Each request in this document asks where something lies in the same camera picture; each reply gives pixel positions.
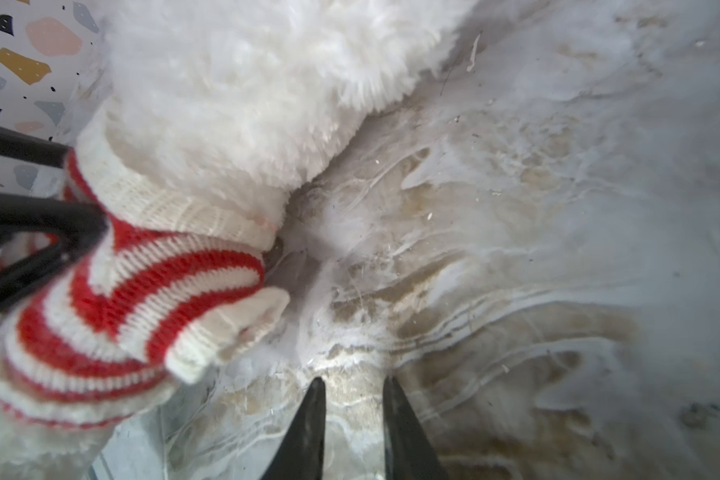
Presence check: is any white plush teddy bear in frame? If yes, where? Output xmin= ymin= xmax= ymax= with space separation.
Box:
xmin=77 ymin=1 xmax=475 ymax=224

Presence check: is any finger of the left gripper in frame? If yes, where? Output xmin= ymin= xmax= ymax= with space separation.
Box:
xmin=0 ymin=194 xmax=107 ymax=313
xmin=0 ymin=127 xmax=71 ymax=169

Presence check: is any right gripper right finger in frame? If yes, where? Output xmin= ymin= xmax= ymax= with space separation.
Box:
xmin=382 ymin=376 xmax=448 ymax=480

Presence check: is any red white striped knit sweater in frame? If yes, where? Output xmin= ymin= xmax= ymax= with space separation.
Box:
xmin=0 ymin=112 xmax=289 ymax=430

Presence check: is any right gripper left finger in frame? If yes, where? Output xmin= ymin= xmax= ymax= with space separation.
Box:
xmin=261 ymin=377 xmax=326 ymax=480

